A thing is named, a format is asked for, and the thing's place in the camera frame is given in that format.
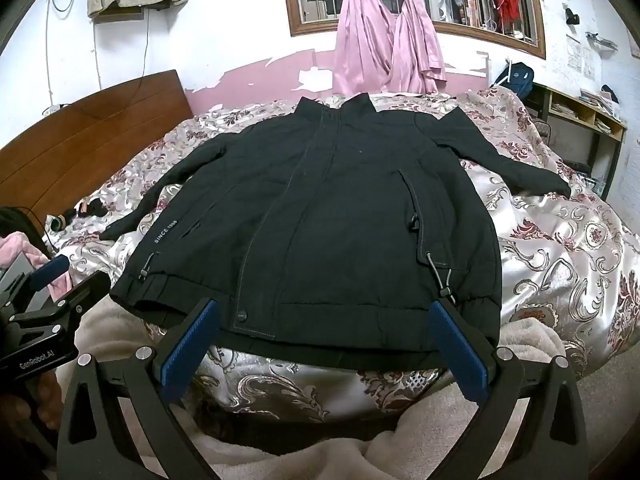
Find white wall paper sheet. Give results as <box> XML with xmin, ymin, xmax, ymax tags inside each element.
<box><xmin>566</xmin><ymin>35</ymin><xmax>583</xmax><ymax>73</ymax></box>

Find thin wall cable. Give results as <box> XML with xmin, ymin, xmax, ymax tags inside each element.
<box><xmin>95</xmin><ymin>7</ymin><xmax>151</xmax><ymax>91</ymax></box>

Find wooden framed barred window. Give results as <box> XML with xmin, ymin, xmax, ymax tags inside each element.
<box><xmin>280</xmin><ymin>0</ymin><xmax>547</xmax><ymax>61</ymax></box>

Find black jacket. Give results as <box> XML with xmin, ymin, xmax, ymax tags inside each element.
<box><xmin>100</xmin><ymin>92</ymin><xmax>573</xmax><ymax>368</ymax></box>

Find wooden shelf unit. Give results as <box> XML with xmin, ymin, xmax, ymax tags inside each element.
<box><xmin>530</xmin><ymin>81</ymin><xmax>628</xmax><ymax>201</ymax></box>

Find person's left hand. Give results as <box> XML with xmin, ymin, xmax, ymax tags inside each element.
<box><xmin>27</xmin><ymin>362</ymin><xmax>60</xmax><ymax>413</ymax></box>

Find wooden headboard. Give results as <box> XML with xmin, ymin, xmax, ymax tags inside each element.
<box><xmin>0</xmin><ymin>69</ymin><xmax>195</xmax><ymax>231</ymax></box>

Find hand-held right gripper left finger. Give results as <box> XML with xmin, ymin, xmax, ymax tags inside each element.
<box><xmin>56</xmin><ymin>297</ymin><xmax>221</xmax><ymax>480</ymax></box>

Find beige fleece blanket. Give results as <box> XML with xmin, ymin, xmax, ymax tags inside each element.
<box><xmin>55</xmin><ymin>302</ymin><xmax>581</xmax><ymax>480</ymax></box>

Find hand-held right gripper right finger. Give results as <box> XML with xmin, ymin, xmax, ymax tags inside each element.
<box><xmin>429</xmin><ymin>300</ymin><xmax>586</xmax><ymax>480</ymax></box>

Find floral satin bed blanket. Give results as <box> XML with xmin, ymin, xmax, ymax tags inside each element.
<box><xmin>47</xmin><ymin>85</ymin><xmax>640</xmax><ymax>411</ymax></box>

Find small wall rack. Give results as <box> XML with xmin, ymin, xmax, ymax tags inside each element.
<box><xmin>586</xmin><ymin>32</ymin><xmax>618</xmax><ymax>52</ymax></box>

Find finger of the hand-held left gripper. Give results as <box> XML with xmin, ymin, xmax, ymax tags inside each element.
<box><xmin>47</xmin><ymin>271</ymin><xmax>112</xmax><ymax>322</ymax></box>
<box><xmin>29</xmin><ymin>254</ymin><xmax>72</xmax><ymax>293</ymax></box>

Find pink cloth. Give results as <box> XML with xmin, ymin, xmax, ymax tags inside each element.
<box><xmin>0</xmin><ymin>232</ymin><xmax>73</xmax><ymax>306</ymax></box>

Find dark blue backpack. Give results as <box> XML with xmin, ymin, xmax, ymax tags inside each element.
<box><xmin>494</xmin><ymin>61</ymin><xmax>536</xmax><ymax>101</ymax></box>

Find pink knotted curtain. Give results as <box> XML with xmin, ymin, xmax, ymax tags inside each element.
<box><xmin>392</xmin><ymin>0</ymin><xmax>447</xmax><ymax>95</ymax></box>
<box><xmin>332</xmin><ymin>0</ymin><xmax>401</xmax><ymax>97</ymax></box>

